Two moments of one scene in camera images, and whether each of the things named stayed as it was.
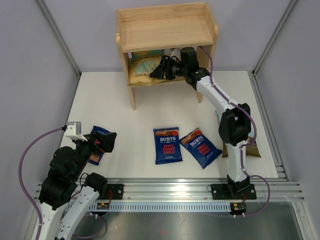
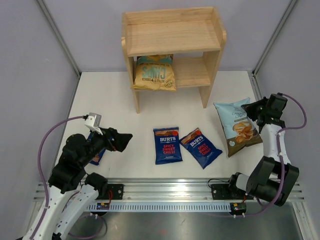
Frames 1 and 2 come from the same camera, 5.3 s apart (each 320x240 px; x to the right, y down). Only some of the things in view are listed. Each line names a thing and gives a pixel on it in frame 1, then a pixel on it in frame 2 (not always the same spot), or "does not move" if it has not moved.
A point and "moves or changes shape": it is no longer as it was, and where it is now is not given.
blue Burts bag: (167, 145) does not move
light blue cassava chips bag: (252, 151) moves or changes shape
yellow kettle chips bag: (142, 63) moves or changes shape
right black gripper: (164, 68) -> (249, 108)
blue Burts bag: (201, 149) does not move
